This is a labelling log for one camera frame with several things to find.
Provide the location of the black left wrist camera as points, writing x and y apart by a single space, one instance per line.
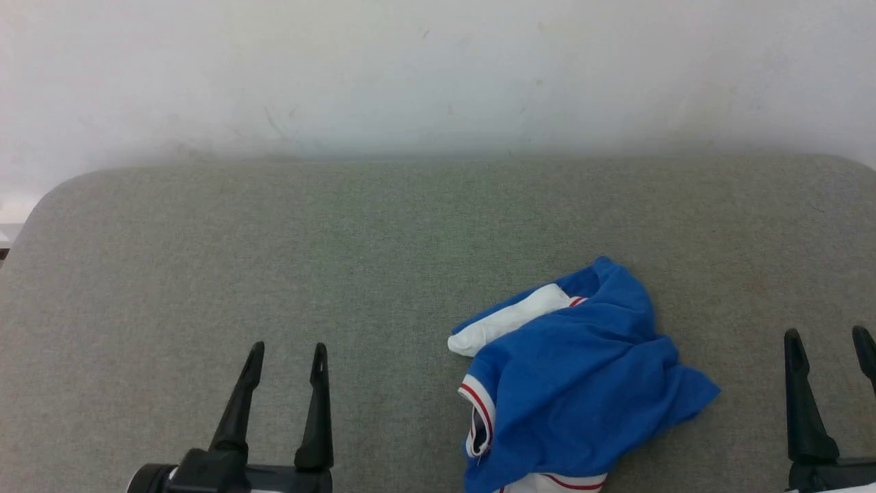
150 479

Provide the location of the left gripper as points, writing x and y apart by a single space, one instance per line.
226 476

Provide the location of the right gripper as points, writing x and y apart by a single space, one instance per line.
828 474

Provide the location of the blue shorts with white trim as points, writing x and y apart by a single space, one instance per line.
582 383

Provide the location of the grey fabric sofa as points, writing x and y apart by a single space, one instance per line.
274 260

